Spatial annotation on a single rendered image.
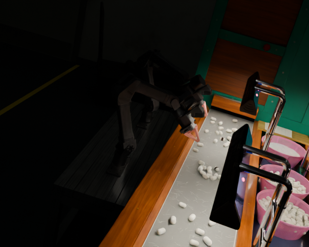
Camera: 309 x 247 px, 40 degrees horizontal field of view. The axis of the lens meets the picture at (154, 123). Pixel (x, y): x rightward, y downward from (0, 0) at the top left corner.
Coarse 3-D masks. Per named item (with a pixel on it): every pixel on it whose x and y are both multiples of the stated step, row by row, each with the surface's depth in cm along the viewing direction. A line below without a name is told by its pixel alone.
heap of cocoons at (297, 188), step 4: (272, 172) 216; (276, 172) 216; (268, 180) 210; (292, 180) 214; (276, 184) 204; (292, 184) 210; (296, 184) 209; (264, 188) 202; (296, 188) 208; (300, 188) 206; (304, 188) 207; (292, 192) 202; (296, 192) 201; (300, 192) 203; (304, 192) 203
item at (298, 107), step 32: (224, 0) 258; (256, 0) 254; (288, 0) 249; (224, 32) 264; (256, 32) 260; (288, 32) 255; (224, 64) 272; (256, 64) 266; (288, 64) 260; (288, 96) 267
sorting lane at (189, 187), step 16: (208, 112) 276; (208, 128) 250; (224, 128) 257; (208, 144) 229; (192, 160) 207; (208, 160) 211; (224, 160) 215; (192, 176) 192; (176, 192) 176; (192, 192) 179; (208, 192) 182; (176, 208) 165; (192, 208) 168; (208, 208) 171; (160, 224) 153; (176, 224) 155; (192, 224) 158; (160, 240) 145; (176, 240) 147; (224, 240) 154
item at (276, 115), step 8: (256, 80) 227; (256, 88) 214; (264, 88) 214; (280, 88) 225; (280, 96) 211; (280, 104) 214; (280, 112) 214; (272, 120) 232; (272, 128) 218; (264, 136) 237; (272, 136) 220; (264, 144) 238
